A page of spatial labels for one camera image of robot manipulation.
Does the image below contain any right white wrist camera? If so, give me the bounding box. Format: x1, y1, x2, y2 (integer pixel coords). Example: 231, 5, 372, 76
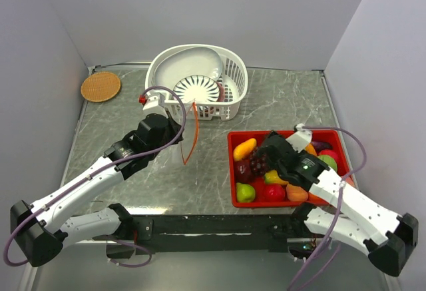
286, 123, 312, 152

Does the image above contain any purple eggplant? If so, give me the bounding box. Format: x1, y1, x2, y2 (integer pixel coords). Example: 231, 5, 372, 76
312, 141, 333, 152

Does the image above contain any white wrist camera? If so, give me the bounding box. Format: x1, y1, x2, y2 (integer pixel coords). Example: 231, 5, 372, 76
138, 93, 165, 113
286, 123, 312, 152

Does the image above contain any orange carrot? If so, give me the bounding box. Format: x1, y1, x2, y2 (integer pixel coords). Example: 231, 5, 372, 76
305, 143, 318, 156

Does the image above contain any black base frame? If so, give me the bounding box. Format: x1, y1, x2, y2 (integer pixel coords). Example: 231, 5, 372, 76
107, 203, 323, 253

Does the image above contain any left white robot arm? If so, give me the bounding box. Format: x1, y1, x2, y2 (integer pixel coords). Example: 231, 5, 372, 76
3, 112, 186, 267

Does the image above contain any purple grape bunch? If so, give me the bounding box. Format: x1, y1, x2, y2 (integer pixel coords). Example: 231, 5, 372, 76
249, 156, 270, 176

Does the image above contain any striped round plate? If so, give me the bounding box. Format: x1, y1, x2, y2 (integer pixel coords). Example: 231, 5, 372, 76
173, 75, 220, 103

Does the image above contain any red plastic tray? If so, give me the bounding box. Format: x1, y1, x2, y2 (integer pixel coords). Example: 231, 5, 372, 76
227, 129, 349, 208

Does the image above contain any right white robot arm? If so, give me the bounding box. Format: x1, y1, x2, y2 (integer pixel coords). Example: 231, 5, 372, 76
256, 127, 419, 277

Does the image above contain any green pear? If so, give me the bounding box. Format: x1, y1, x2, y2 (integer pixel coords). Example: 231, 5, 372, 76
236, 182, 256, 203

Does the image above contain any white oval plate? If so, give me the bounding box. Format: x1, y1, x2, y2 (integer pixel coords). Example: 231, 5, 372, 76
151, 47, 223, 89

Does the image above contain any yellow orange mango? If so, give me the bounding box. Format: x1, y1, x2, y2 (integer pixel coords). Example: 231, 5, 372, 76
233, 138, 257, 162

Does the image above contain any clear zip top bag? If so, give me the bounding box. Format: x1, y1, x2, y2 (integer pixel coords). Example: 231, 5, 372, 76
170, 99, 199, 171

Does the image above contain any orange peach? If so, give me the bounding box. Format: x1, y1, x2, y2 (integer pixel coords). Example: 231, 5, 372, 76
286, 184, 309, 202

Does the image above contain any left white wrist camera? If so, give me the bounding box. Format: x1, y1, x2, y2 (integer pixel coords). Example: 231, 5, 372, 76
138, 93, 165, 113

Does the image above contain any round woven coaster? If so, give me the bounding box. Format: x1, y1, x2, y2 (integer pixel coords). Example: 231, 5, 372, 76
81, 72, 121, 103

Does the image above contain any green cabbage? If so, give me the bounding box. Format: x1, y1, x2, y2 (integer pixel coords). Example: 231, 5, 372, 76
318, 154, 338, 172

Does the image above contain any red round fruit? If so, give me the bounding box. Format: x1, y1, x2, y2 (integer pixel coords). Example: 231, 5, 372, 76
318, 149, 339, 162

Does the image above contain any white plastic dish basket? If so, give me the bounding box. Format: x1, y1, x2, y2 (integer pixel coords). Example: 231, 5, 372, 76
145, 44, 248, 121

